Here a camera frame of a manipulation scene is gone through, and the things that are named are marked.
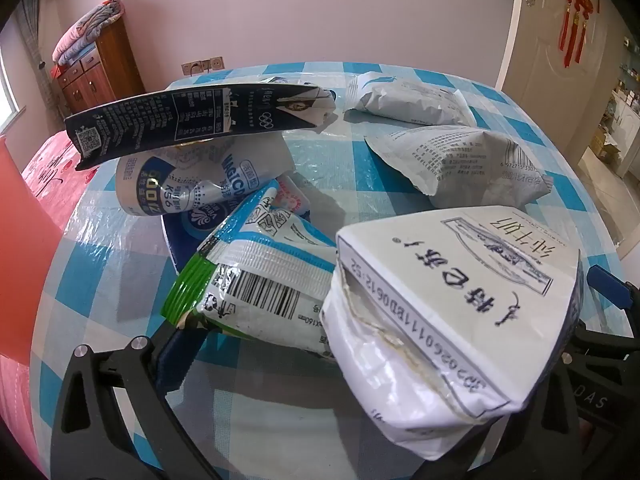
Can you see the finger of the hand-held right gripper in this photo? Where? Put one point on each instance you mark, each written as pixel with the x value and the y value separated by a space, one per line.
pixel 607 292

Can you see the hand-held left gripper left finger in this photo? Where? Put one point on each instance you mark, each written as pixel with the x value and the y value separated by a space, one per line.
pixel 181 355

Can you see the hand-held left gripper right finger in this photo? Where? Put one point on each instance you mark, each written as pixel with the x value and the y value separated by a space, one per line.
pixel 562 410

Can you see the green white snack packet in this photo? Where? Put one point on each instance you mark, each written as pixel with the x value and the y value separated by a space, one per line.
pixel 260 270

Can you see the blue tissue pack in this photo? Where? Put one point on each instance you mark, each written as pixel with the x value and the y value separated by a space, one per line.
pixel 192 227

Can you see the white crushed milk carton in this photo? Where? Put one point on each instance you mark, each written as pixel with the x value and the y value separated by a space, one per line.
pixel 450 285

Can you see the white pouch with blue mark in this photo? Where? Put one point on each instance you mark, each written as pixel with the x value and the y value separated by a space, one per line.
pixel 410 100

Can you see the cardboard box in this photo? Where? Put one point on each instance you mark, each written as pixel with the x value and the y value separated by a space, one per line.
pixel 605 145

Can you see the white blue cup packet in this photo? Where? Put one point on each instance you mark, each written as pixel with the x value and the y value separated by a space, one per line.
pixel 210 175

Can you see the white pouch with black print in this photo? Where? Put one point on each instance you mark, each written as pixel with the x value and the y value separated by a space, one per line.
pixel 460 165

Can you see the cream door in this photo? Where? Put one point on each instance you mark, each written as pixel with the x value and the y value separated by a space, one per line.
pixel 540 85

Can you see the pink bed sheet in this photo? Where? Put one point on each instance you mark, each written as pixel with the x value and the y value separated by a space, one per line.
pixel 50 160

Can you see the dark blue long carton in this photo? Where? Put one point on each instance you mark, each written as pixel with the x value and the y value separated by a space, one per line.
pixel 200 115

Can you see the blue checkered tablecloth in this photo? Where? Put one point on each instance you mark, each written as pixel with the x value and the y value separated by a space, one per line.
pixel 325 160

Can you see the red hanging ornament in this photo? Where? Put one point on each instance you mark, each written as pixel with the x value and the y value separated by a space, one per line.
pixel 575 5

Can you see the brown wooden cabinet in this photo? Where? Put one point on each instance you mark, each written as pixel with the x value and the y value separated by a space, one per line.
pixel 105 75

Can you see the window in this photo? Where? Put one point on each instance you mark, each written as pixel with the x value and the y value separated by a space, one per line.
pixel 6 95

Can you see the folded patterned blankets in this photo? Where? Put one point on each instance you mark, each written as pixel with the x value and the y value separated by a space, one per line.
pixel 85 30

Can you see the grey curtain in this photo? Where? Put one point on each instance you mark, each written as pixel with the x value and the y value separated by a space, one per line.
pixel 30 25

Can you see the beige wall socket panel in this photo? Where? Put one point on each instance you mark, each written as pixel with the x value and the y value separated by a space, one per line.
pixel 202 65

